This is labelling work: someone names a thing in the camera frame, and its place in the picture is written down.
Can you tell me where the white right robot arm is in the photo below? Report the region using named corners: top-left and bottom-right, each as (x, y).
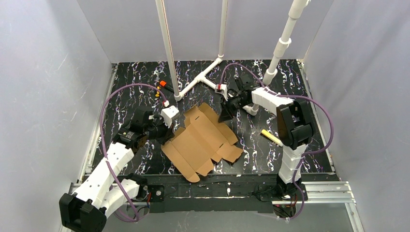
top-left (215, 78), bottom-right (315, 184)

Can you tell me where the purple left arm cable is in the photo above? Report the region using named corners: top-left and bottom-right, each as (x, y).
top-left (100, 83), bottom-right (169, 223)

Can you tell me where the orange yellow black screwdriver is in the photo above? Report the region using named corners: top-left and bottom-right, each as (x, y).
top-left (155, 80), bottom-right (175, 98)

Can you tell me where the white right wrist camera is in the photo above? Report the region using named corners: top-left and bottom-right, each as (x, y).
top-left (215, 84), bottom-right (229, 100)

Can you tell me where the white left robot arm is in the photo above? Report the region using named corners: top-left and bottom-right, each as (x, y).
top-left (59, 106), bottom-right (179, 232)

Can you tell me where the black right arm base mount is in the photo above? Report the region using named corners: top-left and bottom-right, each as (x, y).
top-left (251, 179), bottom-right (308, 202)

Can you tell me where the aluminium rail frame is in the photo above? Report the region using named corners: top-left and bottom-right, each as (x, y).
top-left (59, 62), bottom-right (366, 232)

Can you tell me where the yellow marker pen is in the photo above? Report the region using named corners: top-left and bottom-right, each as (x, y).
top-left (261, 129), bottom-right (283, 147)

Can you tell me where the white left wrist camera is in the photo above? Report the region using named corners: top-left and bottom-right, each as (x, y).
top-left (160, 105), bottom-right (179, 128)

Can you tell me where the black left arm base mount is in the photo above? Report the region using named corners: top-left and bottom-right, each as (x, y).
top-left (125, 174), bottom-right (164, 203)

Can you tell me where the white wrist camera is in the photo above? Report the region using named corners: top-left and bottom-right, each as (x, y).
top-left (160, 105), bottom-right (179, 128)
top-left (215, 84), bottom-right (229, 100)

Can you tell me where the white PVC pipe frame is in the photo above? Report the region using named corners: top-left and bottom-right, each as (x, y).
top-left (155, 0), bottom-right (311, 116)

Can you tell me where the brown cardboard box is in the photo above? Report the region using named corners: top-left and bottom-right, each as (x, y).
top-left (161, 102), bottom-right (243, 183)

